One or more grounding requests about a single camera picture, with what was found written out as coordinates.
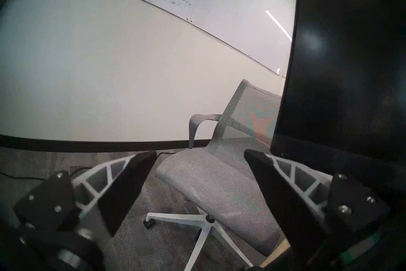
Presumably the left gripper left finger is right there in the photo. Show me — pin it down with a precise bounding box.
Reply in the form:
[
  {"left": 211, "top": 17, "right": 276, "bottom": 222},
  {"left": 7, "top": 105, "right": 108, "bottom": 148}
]
[{"left": 13, "top": 150, "right": 157, "bottom": 237}]

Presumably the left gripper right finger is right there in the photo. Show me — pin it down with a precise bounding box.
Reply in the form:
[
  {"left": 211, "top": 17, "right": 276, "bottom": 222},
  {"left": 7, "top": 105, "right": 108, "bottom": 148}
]
[{"left": 244, "top": 149, "right": 390, "bottom": 266}]

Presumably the large curved black monitor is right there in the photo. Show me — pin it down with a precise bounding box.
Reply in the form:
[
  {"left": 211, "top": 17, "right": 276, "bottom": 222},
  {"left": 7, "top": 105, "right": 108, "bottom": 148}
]
[{"left": 270, "top": 0, "right": 406, "bottom": 210}]

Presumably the grey mesh office chair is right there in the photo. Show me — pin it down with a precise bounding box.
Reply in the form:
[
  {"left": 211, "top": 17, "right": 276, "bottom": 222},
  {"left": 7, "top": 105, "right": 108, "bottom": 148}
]
[{"left": 143, "top": 79, "right": 284, "bottom": 271}]

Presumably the whiteboard with handwriting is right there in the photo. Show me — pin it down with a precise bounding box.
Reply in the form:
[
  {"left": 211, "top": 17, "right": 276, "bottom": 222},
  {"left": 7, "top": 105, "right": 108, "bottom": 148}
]
[{"left": 24, "top": 0, "right": 298, "bottom": 77}]

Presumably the black floor cable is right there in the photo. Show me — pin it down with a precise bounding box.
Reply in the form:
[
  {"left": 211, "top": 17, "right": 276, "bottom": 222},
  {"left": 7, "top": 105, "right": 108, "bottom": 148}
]
[{"left": 0, "top": 170, "right": 48, "bottom": 180}]

